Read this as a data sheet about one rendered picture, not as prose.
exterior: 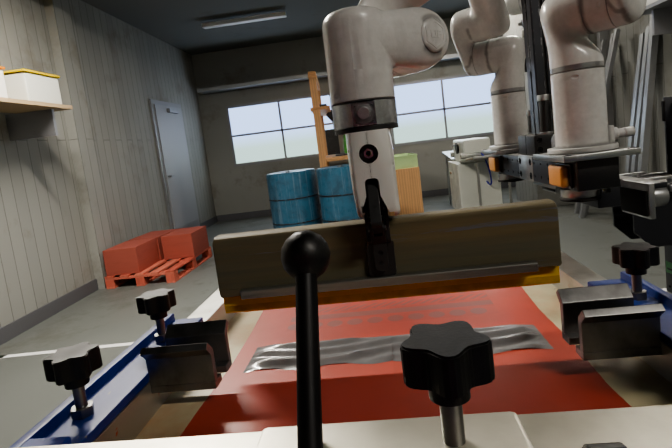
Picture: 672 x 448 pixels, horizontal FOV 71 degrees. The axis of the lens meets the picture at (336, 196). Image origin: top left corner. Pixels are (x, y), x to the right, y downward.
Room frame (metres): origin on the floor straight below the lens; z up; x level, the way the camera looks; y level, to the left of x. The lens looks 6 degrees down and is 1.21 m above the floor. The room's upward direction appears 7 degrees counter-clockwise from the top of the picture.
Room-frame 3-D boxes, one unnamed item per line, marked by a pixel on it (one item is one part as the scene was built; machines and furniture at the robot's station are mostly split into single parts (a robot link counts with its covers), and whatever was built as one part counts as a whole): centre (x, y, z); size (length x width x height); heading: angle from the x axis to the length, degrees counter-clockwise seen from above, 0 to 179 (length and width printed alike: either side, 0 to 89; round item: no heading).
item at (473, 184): (6.50, -1.91, 0.52); 2.26 x 0.55 x 1.04; 176
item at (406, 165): (7.89, -0.54, 1.14); 1.78 x 1.58 x 2.29; 176
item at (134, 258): (5.38, 2.08, 0.20); 1.12 x 0.80 x 0.41; 176
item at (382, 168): (0.56, -0.05, 1.18); 0.10 x 0.08 x 0.11; 174
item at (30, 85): (3.95, 2.40, 1.95); 0.44 x 0.36 x 0.25; 176
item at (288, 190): (5.83, 0.21, 0.48); 1.29 x 0.83 x 0.95; 83
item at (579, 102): (0.94, -0.51, 1.21); 0.16 x 0.13 x 0.15; 86
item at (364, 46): (0.58, -0.08, 1.31); 0.15 x 0.10 x 0.11; 130
